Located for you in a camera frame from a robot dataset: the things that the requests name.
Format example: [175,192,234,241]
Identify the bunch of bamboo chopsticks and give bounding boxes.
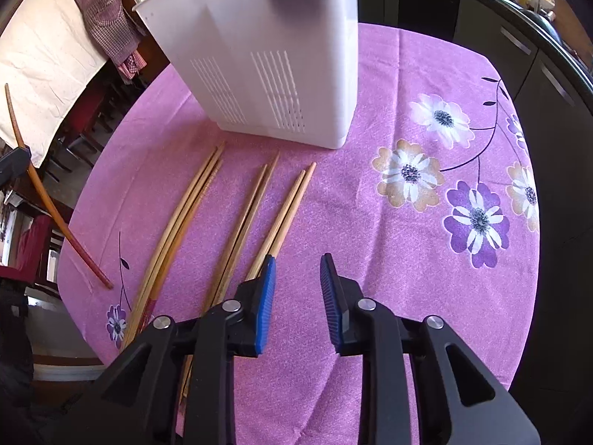
[121,142,317,399]

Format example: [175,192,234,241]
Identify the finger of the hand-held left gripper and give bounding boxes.
[0,145,32,186]

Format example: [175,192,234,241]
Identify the green lower kitchen cabinets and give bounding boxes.
[357,0,593,251]

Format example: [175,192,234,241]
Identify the reddish brown chopstick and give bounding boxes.
[4,83,115,290]

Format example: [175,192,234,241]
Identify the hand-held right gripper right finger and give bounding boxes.
[319,253,540,445]

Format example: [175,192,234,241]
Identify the black kitchen countertop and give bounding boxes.
[456,0,593,100]

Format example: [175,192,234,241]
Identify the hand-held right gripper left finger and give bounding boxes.
[69,255,277,445]

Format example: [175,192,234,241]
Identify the white plastic utensil holder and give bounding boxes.
[132,0,360,150]

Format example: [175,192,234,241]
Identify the purple floral tablecloth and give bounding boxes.
[58,23,540,445]

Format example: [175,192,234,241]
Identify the checkered apron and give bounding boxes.
[69,0,150,82]

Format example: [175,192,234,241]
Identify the dark wooden chair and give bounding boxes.
[0,188,75,290]
[46,74,122,181]

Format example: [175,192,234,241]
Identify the white hanging sheet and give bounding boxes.
[0,0,108,168]

